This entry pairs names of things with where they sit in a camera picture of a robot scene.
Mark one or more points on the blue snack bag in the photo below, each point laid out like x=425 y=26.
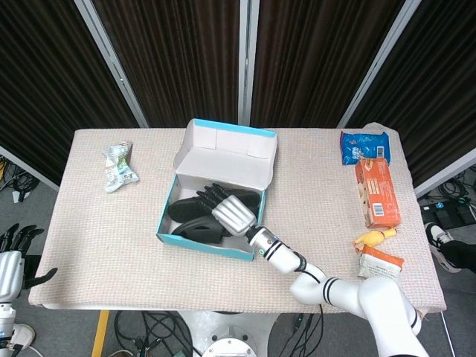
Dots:
x=364 y=147

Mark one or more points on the orange biscuit box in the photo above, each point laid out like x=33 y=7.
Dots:
x=379 y=193

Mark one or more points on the white black sneaker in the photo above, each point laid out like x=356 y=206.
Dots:
x=440 y=241

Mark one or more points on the beige waffle tablecloth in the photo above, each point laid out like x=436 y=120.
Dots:
x=111 y=241

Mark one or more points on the black trouser leg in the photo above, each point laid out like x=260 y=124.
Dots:
x=465 y=254

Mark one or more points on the crumpled silver green snack bag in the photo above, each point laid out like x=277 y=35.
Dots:
x=119 y=171

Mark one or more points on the grey partition frame post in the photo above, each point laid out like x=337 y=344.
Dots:
x=113 y=67
x=375 y=70
x=248 y=63
x=29 y=169
x=446 y=175

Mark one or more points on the black rubber slipper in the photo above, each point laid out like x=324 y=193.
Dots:
x=202 y=231
x=182 y=212

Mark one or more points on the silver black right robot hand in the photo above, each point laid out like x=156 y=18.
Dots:
x=232 y=215

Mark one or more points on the orange white snack packet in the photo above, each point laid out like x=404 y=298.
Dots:
x=379 y=264

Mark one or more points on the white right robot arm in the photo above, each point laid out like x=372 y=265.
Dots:
x=346 y=294

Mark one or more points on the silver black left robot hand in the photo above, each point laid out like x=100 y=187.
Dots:
x=11 y=275

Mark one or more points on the teal cardboard shoe box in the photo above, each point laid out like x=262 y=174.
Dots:
x=223 y=163

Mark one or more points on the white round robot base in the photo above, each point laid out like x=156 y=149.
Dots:
x=230 y=334

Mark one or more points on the dark brown partition panel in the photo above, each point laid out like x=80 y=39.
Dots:
x=175 y=59
x=48 y=82
x=439 y=82
x=316 y=59

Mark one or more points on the yellow rubber chicken toy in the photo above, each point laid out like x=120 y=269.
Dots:
x=372 y=238

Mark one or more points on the white shoe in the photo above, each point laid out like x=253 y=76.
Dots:
x=24 y=334

